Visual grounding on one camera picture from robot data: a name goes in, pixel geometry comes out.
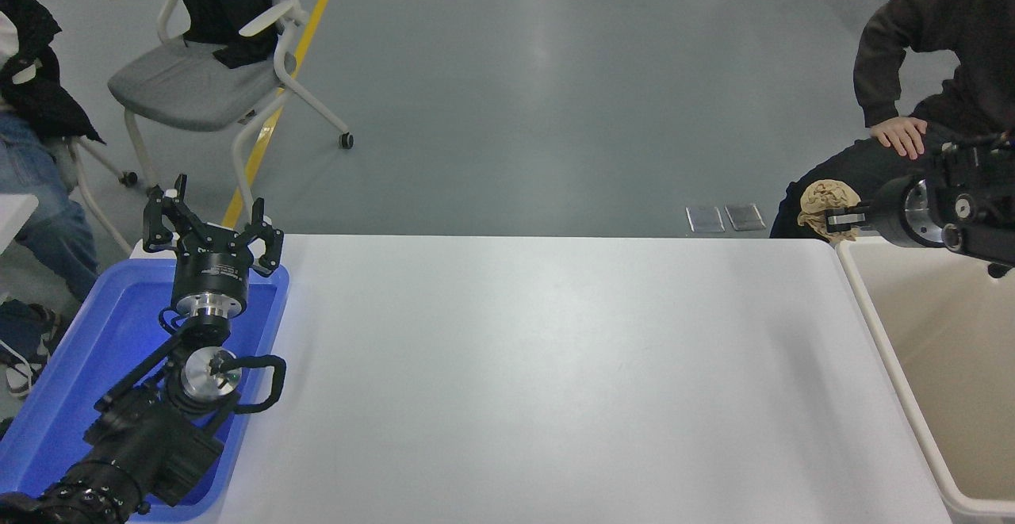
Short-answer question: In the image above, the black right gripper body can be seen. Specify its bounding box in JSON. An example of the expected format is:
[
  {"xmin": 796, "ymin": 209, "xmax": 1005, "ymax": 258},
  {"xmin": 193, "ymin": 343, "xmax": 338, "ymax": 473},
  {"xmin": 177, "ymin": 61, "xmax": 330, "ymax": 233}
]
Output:
[{"xmin": 869, "ymin": 176, "xmax": 913, "ymax": 244}]

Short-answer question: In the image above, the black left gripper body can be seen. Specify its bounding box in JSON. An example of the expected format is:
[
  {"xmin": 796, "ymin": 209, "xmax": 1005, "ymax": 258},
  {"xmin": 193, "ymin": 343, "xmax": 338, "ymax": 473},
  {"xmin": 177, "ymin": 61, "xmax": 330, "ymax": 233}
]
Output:
[{"xmin": 172, "ymin": 224, "xmax": 253, "ymax": 304}]

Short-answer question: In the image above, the tan paper ball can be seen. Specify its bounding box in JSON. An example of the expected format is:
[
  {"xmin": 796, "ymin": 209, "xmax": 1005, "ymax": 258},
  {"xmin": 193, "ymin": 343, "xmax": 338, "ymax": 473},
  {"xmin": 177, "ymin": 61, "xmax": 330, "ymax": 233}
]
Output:
[{"xmin": 797, "ymin": 179, "xmax": 863, "ymax": 243}]

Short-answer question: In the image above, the person's hand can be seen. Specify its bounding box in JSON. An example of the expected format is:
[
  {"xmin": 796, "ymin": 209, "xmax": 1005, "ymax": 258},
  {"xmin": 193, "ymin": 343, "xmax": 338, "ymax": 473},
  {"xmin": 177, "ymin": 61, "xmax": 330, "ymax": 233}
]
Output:
[{"xmin": 870, "ymin": 116, "xmax": 929, "ymax": 160}]

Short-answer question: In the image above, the seated person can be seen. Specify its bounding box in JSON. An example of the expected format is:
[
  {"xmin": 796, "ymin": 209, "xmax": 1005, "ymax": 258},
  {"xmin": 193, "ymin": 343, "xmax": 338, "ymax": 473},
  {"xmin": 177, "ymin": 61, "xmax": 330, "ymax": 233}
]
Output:
[{"xmin": 0, "ymin": 0, "xmax": 105, "ymax": 303}]

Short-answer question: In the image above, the grey white-framed chair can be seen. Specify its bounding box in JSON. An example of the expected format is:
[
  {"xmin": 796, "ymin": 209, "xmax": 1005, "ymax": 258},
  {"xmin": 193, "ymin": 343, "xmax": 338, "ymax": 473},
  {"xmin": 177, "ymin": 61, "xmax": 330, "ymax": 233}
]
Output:
[{"xmin": 105, "ymin": 0, "xmax": 355, "ymax": 228}]

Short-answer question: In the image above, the white side table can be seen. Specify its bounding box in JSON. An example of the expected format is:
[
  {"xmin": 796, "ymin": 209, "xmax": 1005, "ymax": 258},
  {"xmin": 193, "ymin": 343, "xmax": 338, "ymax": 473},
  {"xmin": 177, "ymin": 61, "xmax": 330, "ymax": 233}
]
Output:
[{"xmin": 0, "ymin": 193, "xmax": 39, "ymax": 255}]

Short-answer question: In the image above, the blue plastic tray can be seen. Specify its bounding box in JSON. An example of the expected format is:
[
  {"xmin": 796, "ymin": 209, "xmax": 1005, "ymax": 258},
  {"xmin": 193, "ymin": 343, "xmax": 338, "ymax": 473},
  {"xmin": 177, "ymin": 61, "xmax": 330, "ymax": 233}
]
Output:
[{"xmin": 0, "ymin": 257, "xmax": 291, "ymax": 523}]

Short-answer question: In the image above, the dark white-soled shoe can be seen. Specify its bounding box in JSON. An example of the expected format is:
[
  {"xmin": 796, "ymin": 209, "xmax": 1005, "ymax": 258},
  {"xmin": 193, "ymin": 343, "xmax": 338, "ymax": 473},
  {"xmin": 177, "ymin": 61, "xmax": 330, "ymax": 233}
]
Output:
[{"xmin": 0, "ymin": 300, "xmax": 60, "ymax": 398}]

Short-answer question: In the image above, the large pale bin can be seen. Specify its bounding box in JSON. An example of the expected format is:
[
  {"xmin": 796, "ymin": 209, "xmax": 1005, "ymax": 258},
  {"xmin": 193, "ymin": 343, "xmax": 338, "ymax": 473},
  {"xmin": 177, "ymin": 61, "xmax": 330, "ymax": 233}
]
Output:
[{"xmin": 837, "ymin": 237, "xmax": 1015, "ymax": 524}]

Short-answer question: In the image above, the black garment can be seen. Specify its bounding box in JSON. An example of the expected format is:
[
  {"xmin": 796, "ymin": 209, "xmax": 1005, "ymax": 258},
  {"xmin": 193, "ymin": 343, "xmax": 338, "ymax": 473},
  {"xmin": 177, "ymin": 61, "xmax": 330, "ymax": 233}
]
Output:
[{"xmin": 169, "ymin": 0, "xmax": 298, "ymax": 71}]

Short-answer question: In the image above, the white chair frame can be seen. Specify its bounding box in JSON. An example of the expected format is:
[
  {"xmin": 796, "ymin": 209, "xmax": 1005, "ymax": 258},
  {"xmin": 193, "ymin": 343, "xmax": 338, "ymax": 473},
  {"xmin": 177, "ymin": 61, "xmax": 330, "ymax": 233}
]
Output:
[{"xmin": 59, "ymin": 136, "xmax": 140, "ymax": 255}]

